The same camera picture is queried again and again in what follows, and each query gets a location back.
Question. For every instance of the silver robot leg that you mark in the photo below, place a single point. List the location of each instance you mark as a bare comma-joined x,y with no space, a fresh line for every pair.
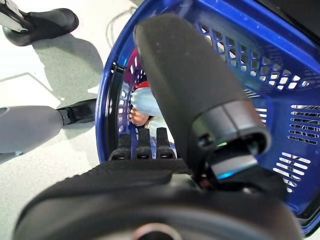
30,127
50,22

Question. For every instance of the red bell pepper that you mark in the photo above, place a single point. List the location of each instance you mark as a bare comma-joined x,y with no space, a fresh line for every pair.
140,86

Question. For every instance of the blue plastic shopping basket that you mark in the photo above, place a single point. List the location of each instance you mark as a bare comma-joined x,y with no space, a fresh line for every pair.
237,17

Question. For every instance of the silver left robot leg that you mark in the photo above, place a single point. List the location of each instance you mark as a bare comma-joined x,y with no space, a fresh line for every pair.
50,22

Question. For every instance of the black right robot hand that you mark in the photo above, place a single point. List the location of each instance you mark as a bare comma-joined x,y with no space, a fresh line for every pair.
125,200

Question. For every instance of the tan ginger root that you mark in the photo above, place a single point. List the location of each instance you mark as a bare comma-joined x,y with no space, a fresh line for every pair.
138,117

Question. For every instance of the silver right robot leg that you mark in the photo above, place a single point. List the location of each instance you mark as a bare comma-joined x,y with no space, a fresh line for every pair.
30,127

